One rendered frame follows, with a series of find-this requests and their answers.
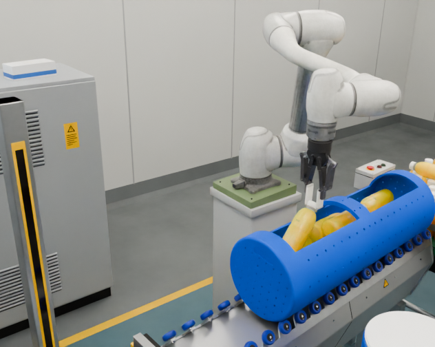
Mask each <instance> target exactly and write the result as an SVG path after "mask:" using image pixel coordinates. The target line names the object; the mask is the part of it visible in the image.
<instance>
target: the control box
mask: <svg viewBox="0 0 435 347"><path fill-rule="evenodd" d="M376 162H377V164H375V163H376ZM382 163H385V166H381V168H378V167H377V165H381V164H382ZM367 166H373V167H374V169H368V168H367ZM395 166H396V165H394V164H392V163H389V162H386V161H382V160H379V159H378V160H375V161H373V162H370V163H368V164H366V165H364V166H361V167H359V168H356V171H355V172H356V173H355V178H354V187H355V188H357V189H362V188H364V187H366V186H369V184H370V183H371V182H372V181H373V180H374V179H375V178H376V177H378V176H380V175H382V174H384V173H386V172H389V171H392V170H395Z"/></svg>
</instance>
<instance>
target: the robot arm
mask: <svg viewBox="0 0 435 347"><path fill-rule="evenodd" d="M262 32H263V35H264V38H265V40H266V42H267V44H269V45H270V46H271V47H272V48H273V49H274V51H276V52H278V53H279V54H281V55H282V56H283V57H284V58H285V59H286V60H288V61H290V62H291V63H293V64H295V65H297V75H296V81H295V89H294V94H293V103H292V108H291V113H290V122H289V123H288V124H287V125H285V126H284V128H283V130H282V132H281V134H280V135H279V136H274V135H273V134H272V132H271V131H270V130H268V129H267V128H264V127H252V128H249V129H247V130H246V131H245V132H244V135H243V136H242V139H241V142H240V149H239V166H240V176H238V177H236V178H232V179H231V183H233V188H234V189H241V188H243V189H245V190H247V191H249V193H251V194H256V193H257V192H259V191H262V190H265V189H268V188H271V187H274V186H277V185H280V184H281V181H280V180H277V179H275V178H273V177H272V170H274V169H277V168H281V167H284V168H287V167H301V173H300V180H301V181H303V182H304V184H305V190H304V192H305V194H306V198H305V205H307V204H308V201H309V200H312V193H313V187H314V184H313V183H312V182H313V181H312V179H313V176H314V173H315V169H316V166H317V170H318V171H319V189H318V190H317V202H316V210H318V209H320V208H322V207H323V200H324V199H325V198H326V191H328V190H330V189H332V184H333V180H334V175H335V168H336V166H337V165H338V162H337V161H335V162H334V161H333V160H332V159H331V156H330V151H331V149H332V139H333V138H335V134H336V127H337V119H338V118H341V117H344V116H356V117H369V116H381V115H384V114H389V113H390V112H393V111H394V110H395V109H396V108H397V107H398V106H399V103H400V102H401V91H400V89H399V87H398V86H397V85H396V84H394V83H392V82H390V81H384V80H382V79H381V78H377V77H374V76H372V75H370V74H366V73H363V74H360V73H358V72H356V71H354V70H352V69H350V68H349V67H346V66H344V65H341V64H339V63H336V62H334V61H331V60H329V59H327V58H325V57H326V56H327V55H328V53H329V51H330V50H331V48H332V47H333V45H336V44H338V43H339V42H340V41H341V40H342V39H343V37H344V35H345V33H346V24H345V21H344V19H343V17H342V16H340V15H338V14H337V13H335V12H332V11H328V10H303V11H299V12H283V13H279V12H274V13H271V14H269V15H267V16H266V18H265V19H264V22H263V30H262ZM327 163H328V170H327V174H326V169H327Z"/></svg>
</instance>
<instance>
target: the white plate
mask: <svg viewBox="0 0 435 347"><path fill-rule="evenodd" d="M365 342H366V344H367V346H368V347H435V319H433V318H431V317H428V316H425V315H422V314H418V313H412V312H407V311H392V312H387V313H382V314H380V315H377V316H376V317H374V318H372V319H371V320H370V321H369V323H368V325H367V326H366V328H365Z"/></svg>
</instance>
